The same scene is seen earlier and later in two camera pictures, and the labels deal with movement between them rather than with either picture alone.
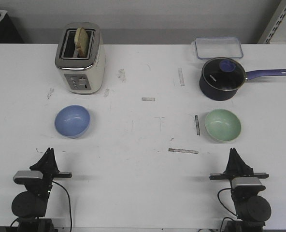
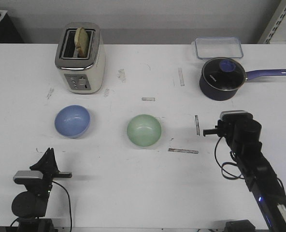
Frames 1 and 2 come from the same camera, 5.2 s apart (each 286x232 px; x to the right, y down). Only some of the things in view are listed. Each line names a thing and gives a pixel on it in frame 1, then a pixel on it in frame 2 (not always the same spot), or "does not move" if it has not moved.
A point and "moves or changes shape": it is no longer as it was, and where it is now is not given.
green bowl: (222, 125) moves or changes shape
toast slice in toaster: (81, 42) does not move
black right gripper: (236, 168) to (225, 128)
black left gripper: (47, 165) does not move
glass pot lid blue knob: (224, 74) does not move
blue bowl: (72, 121) does not move
